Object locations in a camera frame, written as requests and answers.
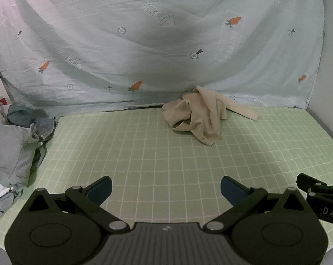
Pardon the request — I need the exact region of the beige garment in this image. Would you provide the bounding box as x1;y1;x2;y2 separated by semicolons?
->
162;85;259;146

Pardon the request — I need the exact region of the carrot print pale sheet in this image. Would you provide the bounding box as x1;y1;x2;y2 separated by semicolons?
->
0;0;325;118

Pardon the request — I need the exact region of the grey crumpled garment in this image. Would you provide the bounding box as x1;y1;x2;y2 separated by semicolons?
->
0;97;44;196

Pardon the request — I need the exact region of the green grid mat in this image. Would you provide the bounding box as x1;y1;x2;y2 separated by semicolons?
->
0;105;333;243

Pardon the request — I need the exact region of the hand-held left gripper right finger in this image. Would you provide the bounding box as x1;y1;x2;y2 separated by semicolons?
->
204;175;308;234

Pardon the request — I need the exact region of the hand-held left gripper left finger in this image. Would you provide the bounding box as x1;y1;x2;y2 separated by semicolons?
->
27;175;128;234

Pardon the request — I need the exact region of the blue denim garment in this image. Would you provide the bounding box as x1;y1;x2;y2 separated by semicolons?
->
7;102;59;142

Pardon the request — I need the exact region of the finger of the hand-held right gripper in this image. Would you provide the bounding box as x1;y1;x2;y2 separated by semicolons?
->
296;173;333;198

